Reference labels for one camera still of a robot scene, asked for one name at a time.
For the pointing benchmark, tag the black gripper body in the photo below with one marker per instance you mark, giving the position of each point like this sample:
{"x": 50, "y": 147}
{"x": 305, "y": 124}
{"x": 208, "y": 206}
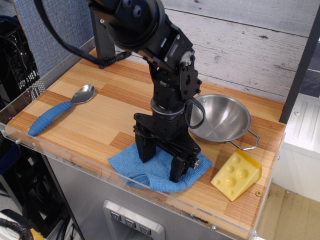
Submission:
{"x": 171, "y": 134}

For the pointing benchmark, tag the dark grey post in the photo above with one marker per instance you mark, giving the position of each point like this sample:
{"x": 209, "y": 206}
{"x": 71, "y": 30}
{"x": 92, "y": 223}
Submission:
{"x": 305, "y": 60}
{"x": 103, "y": 44}

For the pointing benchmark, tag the steel bowl with handles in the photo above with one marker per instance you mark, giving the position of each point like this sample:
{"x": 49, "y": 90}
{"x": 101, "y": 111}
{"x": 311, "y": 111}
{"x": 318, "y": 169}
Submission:
{"x": 226, "y": 119}

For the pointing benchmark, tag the black perforated crate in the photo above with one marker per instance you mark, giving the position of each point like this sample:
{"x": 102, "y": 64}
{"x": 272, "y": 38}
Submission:
{"x": 18, "y": 70}

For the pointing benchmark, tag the white ridged side unit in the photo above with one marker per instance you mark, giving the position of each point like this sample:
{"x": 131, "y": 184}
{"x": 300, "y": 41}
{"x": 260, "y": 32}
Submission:
{"x": 297, "y": 167}

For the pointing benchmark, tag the yellow toy cheese wedge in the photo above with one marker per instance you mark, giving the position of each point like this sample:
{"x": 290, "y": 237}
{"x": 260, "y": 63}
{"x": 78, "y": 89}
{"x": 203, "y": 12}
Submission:
{"x": 238, "y": 173}

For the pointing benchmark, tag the dark grey left post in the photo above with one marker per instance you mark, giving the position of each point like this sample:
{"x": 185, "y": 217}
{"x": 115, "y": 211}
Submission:
{"x": 103, "y": 44}

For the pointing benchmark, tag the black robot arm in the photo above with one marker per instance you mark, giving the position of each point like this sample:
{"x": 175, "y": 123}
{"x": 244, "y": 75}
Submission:
{"x": 142, "y": 27}

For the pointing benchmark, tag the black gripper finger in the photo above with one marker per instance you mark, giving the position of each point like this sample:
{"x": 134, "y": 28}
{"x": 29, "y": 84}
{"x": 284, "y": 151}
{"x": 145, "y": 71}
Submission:
{"x": 179, "y": 166}
{"x": 146, "y": 148}

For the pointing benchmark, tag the blue handled metal spoon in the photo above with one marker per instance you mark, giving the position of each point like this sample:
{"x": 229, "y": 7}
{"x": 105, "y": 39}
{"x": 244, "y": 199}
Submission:
{"x": 83, "y": 95}

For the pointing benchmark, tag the dark grey right post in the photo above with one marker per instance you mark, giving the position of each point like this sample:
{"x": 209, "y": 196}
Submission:
{"x": 305, "y": 60}

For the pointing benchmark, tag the silver button control panel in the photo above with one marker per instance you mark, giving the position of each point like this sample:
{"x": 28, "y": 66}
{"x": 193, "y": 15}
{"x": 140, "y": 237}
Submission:
{"x": 125, "y": 224}

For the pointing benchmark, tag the stainless steel cabinet front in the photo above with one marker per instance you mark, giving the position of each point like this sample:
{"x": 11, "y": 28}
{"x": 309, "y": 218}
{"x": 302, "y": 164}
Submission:
{"x": 85, "y": 192}

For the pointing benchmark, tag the blue microfiber cloth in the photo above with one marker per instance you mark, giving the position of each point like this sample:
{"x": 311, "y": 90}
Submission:
{"x": 155, "y": 173}

